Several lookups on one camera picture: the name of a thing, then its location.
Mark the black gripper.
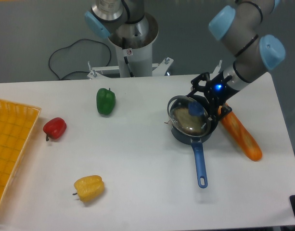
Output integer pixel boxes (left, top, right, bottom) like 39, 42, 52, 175
186, 72, 239, 123

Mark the glass pot lid blue knob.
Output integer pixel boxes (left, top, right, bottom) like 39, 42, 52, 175
167, 95, 211, 137

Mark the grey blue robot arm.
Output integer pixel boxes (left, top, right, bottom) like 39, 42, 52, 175
85, 0, 285, 120

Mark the dark blue saucepan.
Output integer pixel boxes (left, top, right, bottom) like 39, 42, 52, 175
168, 96, 217, 189

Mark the wrapped bread slice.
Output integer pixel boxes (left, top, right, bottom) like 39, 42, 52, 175
168, 107, 208, 136

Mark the orange baguette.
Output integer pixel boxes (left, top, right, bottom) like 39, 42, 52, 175
220, 111, 263, 162

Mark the green bell pepper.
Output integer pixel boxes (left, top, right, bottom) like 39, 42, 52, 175
96, 88, 116, 116

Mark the yellow bell pepper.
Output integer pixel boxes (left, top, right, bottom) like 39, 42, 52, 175
74, 175, 105, 203

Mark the red bell pepper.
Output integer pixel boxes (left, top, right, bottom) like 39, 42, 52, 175
43, 117, 67, 141

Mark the yellow plastic basket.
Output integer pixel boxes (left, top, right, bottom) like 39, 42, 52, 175
0, 99, 41, 208

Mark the black cable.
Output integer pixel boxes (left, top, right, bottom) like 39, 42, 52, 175
48, 38, 112, 81

